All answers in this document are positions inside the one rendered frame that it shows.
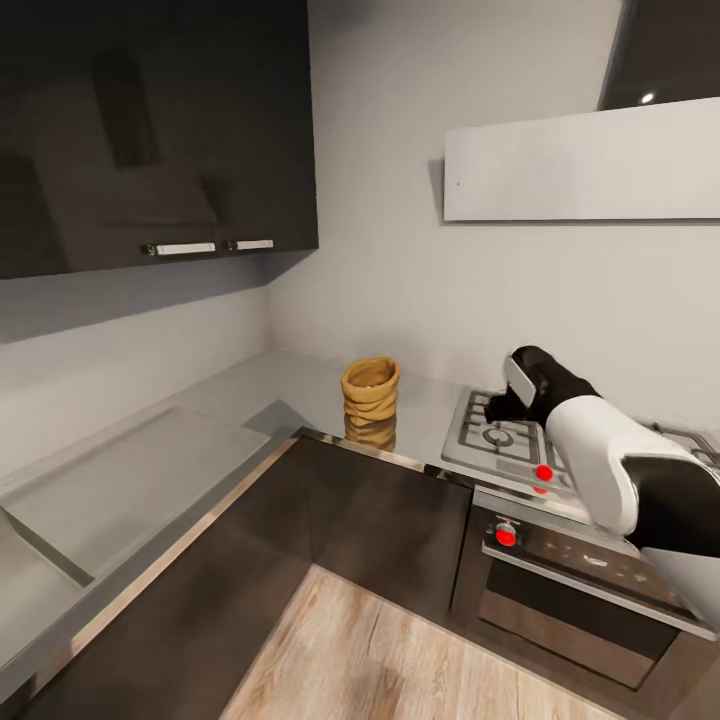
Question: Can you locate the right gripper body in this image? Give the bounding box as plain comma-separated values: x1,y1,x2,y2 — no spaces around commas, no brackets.
491,389,537,421

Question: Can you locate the popcorn bag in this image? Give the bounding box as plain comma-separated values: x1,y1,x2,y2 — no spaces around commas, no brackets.
341,358,401,427

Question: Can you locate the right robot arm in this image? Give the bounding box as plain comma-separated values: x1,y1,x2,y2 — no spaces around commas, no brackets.
484,347,720,634

